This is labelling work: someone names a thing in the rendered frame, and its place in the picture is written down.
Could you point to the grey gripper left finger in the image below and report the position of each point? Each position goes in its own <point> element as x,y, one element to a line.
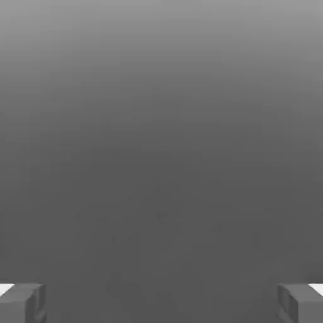
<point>17,305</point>

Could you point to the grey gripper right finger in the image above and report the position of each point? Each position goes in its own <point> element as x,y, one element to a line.
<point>305,305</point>

